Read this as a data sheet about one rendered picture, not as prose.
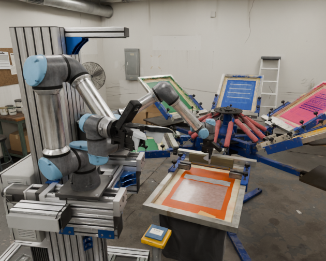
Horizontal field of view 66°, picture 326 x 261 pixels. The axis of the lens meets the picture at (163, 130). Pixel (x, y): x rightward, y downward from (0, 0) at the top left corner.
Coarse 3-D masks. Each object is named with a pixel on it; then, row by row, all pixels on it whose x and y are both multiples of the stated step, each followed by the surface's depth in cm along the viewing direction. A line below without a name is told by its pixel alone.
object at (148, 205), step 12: (216, 168) 215; (240, 168) 208; (168, 180) 190; (156, 192) 173; (240, 192) 173; (144, 204) 160; (240, 204) 160; (180, 216) 151; (192, 216) 148; (204, 216) 148; (240, 216) 152; (228, 228) 141
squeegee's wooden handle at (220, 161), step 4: (192, 156) 208; (196, 156) 207; (200, 156) 206; (204, 156) 204; (212, 156) 202; (216, 156) 202; (192, 160) 209; (196, 160) 208; (200, 160) 207; (204, 160) 205; (212, 160) 203; (216, 160) 201; (220, 160) 200; (224, 160) 199; (228, 160) 197; (232, 160) 196; (212, 164) 204; (216, 164) 202; (220, 164) 201; (224, 164) 200; (228, 164) 198; (232, 164) 197; (232, 168) 198
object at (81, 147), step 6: (72, 144) 120; (78, 144) 121; (84, 144) 122; (72, 150) 118; (78, 150) 120; (84, 150) 120; (78, 156) 118; (84, 156) 120; (78, 162) 118; (84, 162) 121; (78, 168) 119; (84, 168) 123; (90, 168) 125
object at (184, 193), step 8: (192, 168) 215; (200, 168) 215; (200, 176) 202; (208, 176) 202; (176, 184) 190; (184, 184) 190; (192, 184) 190; (200, 184) 190; (176, 192) 180; (184, 192) 180; (192, 192) 180; (200, 192) 180; (168, 200) 170; (176, 200) 170; (184, 200) 170; (192, 200) 170; (176, 208) 162; (184, 208) 162
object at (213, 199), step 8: (216, 176) 202; (224, 176) 202; (208, 184) 190; (216, 184) 190; (232, 184) 190; (208, 192) 180; (216, 192) 180; (224, 192) 180; (200, 200) 170; (208, 200) 170; (216, 200) 170; (224, 200) 170; (192, 208) 162; (200, 208) 162; (208, 208) 162; (216, 208) 162; (224, 208) 162; (216, 216) 154; (224, 216) 154
